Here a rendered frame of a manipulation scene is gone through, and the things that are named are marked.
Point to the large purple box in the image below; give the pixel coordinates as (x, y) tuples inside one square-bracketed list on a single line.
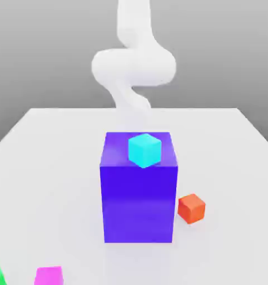
[(137, 204)]

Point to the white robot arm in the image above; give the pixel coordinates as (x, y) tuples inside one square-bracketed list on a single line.
[(134, 66)]

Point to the small cyan cube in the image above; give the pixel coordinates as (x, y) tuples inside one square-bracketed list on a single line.
[(144, 150)]

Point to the small orange cube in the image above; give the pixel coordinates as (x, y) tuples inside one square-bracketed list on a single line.
[(191, 209)]

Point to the small magenta cube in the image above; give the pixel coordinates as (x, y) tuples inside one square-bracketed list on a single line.
[(49, 276)]

